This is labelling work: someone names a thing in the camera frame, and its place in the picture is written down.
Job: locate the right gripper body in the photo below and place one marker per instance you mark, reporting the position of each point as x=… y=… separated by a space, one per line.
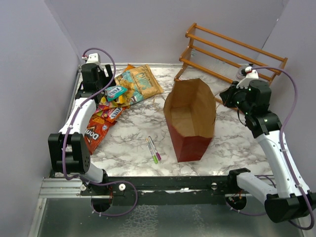
x=237 y=97

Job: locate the red brown paper bag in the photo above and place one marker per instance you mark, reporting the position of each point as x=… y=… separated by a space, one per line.
x=190 y=114

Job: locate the gold foil snack bag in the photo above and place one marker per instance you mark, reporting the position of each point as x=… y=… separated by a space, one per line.
x=140 y=84

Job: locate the yellow kettle chips bag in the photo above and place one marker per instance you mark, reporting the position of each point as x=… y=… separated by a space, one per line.
x=129 y=66

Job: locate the teal white snack bag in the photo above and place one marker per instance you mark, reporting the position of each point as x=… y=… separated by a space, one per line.
x=114 y=92

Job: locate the colourful orange candy bag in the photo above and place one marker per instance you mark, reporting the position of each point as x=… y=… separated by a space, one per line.
x=110 y=115

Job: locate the red doritos chip bag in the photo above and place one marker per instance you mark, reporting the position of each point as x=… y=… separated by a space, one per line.
x=95 y=132

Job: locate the yellow m&m's packet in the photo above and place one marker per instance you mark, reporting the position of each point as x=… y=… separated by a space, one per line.
x=121 y=99

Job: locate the orange white snack box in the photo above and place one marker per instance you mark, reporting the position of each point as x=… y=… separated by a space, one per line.
x=105 y=105

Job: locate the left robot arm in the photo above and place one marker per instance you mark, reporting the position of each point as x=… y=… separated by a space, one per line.
x=68 y=150

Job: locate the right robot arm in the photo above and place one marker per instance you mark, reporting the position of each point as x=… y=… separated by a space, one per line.
x=292 y=198

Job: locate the wooden shelf rack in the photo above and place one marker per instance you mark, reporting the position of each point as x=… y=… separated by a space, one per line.
x=218 y=59

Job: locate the purple cap marker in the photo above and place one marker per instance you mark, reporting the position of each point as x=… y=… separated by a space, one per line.
x=155 y=149

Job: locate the green cap marker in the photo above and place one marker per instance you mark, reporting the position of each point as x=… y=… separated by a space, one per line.
x=152 y=152

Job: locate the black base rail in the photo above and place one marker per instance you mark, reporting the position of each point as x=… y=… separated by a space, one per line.
x=142 y=190

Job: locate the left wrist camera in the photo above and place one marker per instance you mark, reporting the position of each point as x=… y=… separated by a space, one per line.
x=92 y=58

